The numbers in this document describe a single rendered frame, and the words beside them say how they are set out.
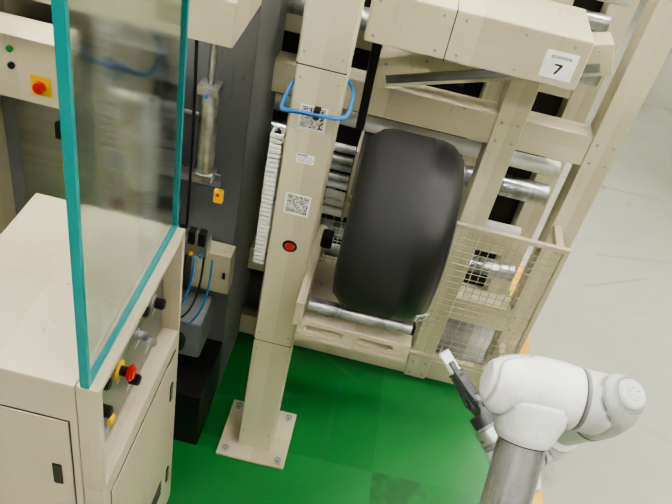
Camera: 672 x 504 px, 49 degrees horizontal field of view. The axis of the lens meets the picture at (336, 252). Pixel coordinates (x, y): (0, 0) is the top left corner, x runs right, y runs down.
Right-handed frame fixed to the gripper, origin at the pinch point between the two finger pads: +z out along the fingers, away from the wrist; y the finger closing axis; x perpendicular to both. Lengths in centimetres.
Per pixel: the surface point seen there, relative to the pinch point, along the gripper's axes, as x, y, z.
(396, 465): -11, 101, -19
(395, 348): -7.1, 19.0, 13.0
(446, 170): 19, -27, 43
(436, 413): 18, 116, -9
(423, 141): 21, -21, 56
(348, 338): -18.3, 19.6, 22.8
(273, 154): -19, -21, 72
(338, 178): 7, 24, 74
